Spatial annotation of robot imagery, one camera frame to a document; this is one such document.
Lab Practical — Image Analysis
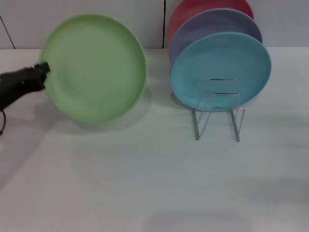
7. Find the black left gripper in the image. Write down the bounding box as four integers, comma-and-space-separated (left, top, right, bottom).
0, 61, 51, 109

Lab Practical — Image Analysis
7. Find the green round plate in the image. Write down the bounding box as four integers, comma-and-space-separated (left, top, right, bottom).
39, 14, 147, 123

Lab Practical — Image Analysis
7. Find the red round plate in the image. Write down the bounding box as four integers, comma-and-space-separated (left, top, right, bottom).
168, 0, 254, 46

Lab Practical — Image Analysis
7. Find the teal round plate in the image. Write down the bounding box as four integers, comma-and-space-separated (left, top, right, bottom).
170, 31, 272, 114

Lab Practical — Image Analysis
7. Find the purple round plate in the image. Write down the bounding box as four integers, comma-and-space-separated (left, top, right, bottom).
168, 8, 263, 71

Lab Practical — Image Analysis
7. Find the left arm connector cable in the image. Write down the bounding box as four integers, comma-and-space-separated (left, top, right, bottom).
0, 108, 8, 136

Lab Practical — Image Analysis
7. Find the chrome wire plate rack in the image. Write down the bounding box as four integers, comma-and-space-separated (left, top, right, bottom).
193, 78, 246, 143

